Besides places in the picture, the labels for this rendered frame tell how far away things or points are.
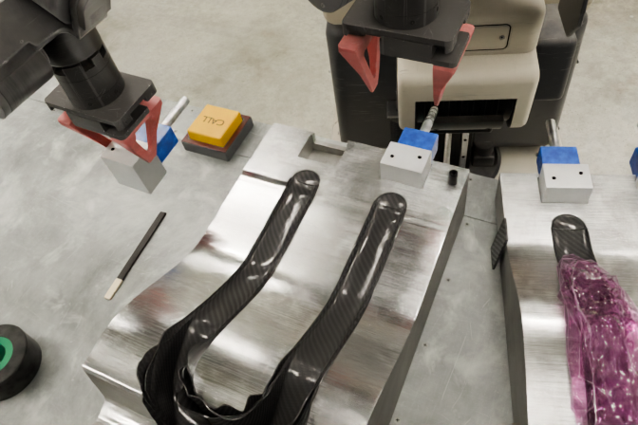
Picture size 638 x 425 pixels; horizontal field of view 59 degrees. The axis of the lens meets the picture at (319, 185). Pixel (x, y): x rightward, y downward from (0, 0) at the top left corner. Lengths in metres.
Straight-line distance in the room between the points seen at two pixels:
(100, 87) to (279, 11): 2.02
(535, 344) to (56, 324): 0.55
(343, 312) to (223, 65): 1.86
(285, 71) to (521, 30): 1.44
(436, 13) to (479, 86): 0.44
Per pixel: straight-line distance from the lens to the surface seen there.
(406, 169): 0.64
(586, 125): 2.05
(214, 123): 0.86
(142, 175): 0.68
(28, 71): 0.55
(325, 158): 0.73
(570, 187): 0.69
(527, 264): 0.64
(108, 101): 0.62
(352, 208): 0.65
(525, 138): 1.49
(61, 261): 0.84
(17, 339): 0.76
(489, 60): 0.96
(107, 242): 0.83
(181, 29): 2.64
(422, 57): 0.52
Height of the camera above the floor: 1.41
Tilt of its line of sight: 50 degrees down
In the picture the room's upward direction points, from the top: 11 degrees counter-clockwise
